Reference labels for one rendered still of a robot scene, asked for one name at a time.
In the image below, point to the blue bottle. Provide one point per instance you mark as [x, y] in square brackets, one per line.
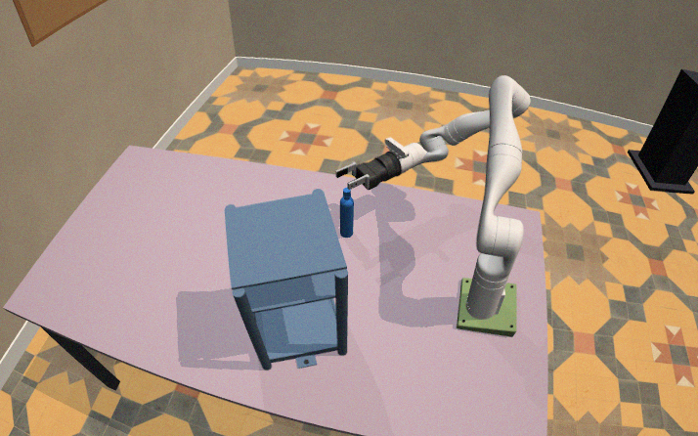
[346, 214]

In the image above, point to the blue shelving unit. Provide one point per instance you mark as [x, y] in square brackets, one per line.
[291, 240]

